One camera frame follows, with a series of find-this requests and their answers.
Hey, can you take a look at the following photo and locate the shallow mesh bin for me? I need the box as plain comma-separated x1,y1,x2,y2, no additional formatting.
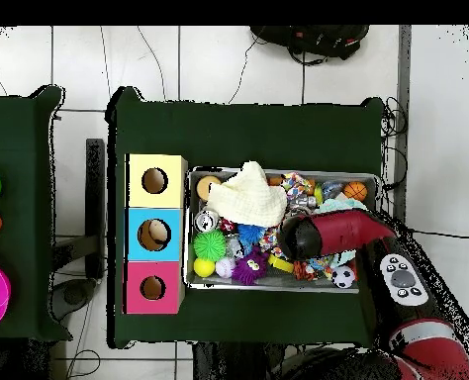
183,167,380,295

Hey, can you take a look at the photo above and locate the wooden box with three holes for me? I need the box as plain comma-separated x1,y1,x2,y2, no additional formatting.
123,152,189,316

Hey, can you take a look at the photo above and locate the cream yellow cloth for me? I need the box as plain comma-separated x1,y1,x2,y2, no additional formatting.
206,160,289,229

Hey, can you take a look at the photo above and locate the crushed silver can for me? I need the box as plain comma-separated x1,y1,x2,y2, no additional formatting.
194,209,221,234

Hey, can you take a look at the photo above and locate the pale orange foam ball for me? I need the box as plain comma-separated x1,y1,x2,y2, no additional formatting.
195,175,222,202

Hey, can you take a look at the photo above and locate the green spiky ball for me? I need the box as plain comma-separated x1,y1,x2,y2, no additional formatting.
192,229,228,262

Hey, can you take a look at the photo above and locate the white baseball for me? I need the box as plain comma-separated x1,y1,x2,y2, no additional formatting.
215,256,236,279

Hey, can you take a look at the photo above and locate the purple spiky toy with eyes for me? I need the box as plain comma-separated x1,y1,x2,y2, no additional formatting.
231,246,270,286

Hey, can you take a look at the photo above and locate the yellow ball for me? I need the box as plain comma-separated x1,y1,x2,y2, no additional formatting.
193,257,217,279

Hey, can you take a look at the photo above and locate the colourful knotted cloth toy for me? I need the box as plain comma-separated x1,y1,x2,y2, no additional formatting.
280,171,311,199

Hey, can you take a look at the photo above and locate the mint green cloth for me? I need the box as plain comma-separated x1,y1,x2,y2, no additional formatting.
315,198,368,267

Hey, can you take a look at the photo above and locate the dark green tablecloth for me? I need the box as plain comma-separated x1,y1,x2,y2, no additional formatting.
106,85,386,349
0,84,74,342

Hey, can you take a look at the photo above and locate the small orange basketball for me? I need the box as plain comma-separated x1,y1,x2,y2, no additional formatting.
342,180,369,204

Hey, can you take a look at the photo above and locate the small soccer ball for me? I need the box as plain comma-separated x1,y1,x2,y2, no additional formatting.
330,265,356,289

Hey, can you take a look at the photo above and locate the black stand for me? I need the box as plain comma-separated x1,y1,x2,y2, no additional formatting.
49,138,107,323

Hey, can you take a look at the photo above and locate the black backpack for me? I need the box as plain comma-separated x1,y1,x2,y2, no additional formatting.
249,25,371,66

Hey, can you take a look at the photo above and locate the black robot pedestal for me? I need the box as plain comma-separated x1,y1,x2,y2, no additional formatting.
192,341,283,380

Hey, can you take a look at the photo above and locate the black floor cable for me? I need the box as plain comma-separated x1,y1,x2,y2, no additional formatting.
410,228,469,241

